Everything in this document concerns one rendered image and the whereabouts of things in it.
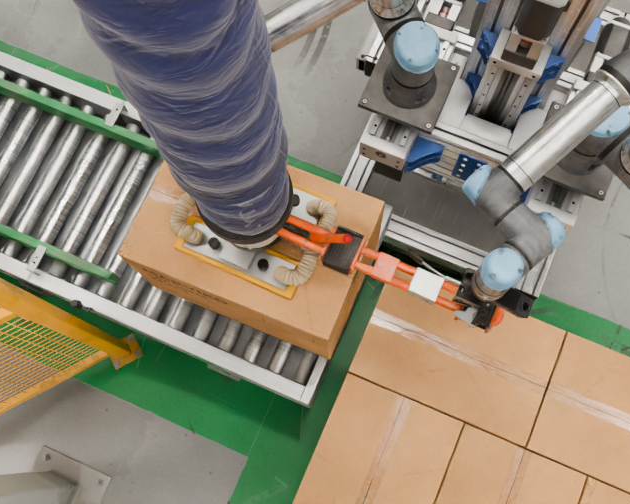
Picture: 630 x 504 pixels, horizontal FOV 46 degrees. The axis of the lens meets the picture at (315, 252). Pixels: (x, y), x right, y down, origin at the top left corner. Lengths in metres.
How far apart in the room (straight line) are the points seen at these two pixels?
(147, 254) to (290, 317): 0.41
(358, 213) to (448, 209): 0.99
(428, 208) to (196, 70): 2.01
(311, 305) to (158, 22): 1.15
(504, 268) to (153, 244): 0.96
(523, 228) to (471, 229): 1.39
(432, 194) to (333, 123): 0.59
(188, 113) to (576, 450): 1.78
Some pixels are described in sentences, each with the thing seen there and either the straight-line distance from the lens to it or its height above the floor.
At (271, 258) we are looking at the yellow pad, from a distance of 1.92.
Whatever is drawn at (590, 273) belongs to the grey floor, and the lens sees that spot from 3.20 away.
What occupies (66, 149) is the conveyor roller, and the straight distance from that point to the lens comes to 2.77.
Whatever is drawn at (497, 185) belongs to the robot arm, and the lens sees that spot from 1.53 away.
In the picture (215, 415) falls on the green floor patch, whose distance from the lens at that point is 2.99.
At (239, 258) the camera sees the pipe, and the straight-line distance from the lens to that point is 1.91.
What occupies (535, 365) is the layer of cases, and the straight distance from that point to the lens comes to 2.50.
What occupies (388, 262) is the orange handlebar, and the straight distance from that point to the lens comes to 1.79.
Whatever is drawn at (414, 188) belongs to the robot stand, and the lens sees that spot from 2.93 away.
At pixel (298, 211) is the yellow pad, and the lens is 1.95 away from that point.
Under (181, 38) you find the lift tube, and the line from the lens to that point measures 0.91.
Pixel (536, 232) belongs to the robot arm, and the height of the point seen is 1.54.
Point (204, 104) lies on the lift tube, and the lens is 1.08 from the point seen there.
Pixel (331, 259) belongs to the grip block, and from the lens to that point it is 1.79.
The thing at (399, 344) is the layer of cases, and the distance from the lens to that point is 2.44.
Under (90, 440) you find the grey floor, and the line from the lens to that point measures 3.10.
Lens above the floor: 2.95
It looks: 75 degrees down
